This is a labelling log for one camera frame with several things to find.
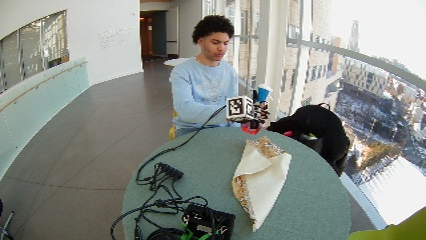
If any white marker cube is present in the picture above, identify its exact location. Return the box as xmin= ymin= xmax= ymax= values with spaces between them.
xmin=225 ymin=95 xmax=256 ymax=123

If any yellow chair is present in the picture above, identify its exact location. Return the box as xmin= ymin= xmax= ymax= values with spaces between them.
xmin=168 ymin=109 xmax=180 ymax=141

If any black glove cable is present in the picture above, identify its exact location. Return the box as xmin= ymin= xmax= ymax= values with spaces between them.
xmin=134 ymin=104 xmax=229 ymax=184

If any cream patterned cloth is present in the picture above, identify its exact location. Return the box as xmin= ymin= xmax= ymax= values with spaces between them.
xmin=230 ymin=136 xmax=293 ymax=233

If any blue paper cup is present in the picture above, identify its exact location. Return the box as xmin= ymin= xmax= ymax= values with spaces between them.
xmin=256 ymin=83 xmax=274 ymax=104

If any wooden wall handrail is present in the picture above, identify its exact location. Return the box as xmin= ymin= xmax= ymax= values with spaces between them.
xmin=0 ymin=60 xmax=89 ymax=113

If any dark metal stand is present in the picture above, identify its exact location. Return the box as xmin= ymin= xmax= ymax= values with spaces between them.
xmin=0 ymin=198 xmax=16 ymax=240

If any black electronics box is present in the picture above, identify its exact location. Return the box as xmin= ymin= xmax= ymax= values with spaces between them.
xmin=181 ymin=203 xmax=237 ymax=240

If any black cable hub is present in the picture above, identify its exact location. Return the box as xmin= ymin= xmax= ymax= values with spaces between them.
xmin=156 ymin=162 xmax=185 ymax=181

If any tangle of black cables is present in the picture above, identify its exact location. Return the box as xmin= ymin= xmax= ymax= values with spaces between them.
xmin=109 ymin=173 xmax=210 ymax=240

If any person in light blue sweater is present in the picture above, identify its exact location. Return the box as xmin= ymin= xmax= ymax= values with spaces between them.
xmin=169 ymin=14 xmax=273 ymax=138

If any grey window railing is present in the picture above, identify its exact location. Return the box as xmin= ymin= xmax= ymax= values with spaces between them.
xmin=285 ymin=37 xmax=426 ymax=92

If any green cable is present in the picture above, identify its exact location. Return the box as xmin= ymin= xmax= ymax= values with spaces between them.
xmin=178 ymin=213 xmax=224 ymax=240

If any red ring-shaped object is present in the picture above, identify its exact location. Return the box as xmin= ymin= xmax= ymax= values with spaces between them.
xmin=241 ymin=121 xmax=265 ymax=136

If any white round table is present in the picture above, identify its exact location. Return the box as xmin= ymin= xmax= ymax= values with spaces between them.
xmin=162 ymin=57 xmax=193 ymax=68

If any black backpack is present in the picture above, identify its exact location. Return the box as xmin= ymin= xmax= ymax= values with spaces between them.
xmin=265 ymin=102 xmax=351 ymax=177

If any yellow-green chair back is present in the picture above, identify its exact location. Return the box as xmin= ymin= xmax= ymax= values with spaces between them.
xmin=346 ymin=206 xmax=426 ymax=240

